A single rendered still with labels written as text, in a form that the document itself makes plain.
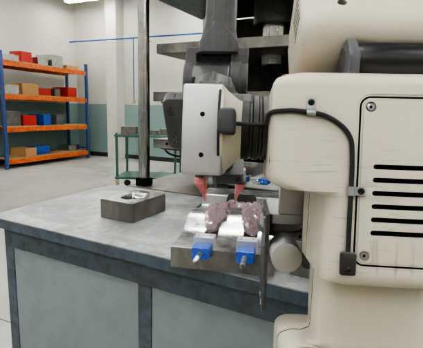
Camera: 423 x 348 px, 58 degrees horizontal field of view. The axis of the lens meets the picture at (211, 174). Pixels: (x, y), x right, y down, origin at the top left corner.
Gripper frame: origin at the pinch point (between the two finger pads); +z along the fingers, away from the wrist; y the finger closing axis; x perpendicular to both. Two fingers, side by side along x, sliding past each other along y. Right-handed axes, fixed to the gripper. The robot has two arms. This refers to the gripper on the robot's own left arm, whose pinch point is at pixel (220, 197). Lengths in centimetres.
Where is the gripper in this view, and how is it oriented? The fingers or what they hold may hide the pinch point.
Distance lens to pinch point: 89.7
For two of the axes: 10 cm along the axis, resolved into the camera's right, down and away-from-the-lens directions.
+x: -0.8, 5.8, -8.1
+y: -10.0, -0.4, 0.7
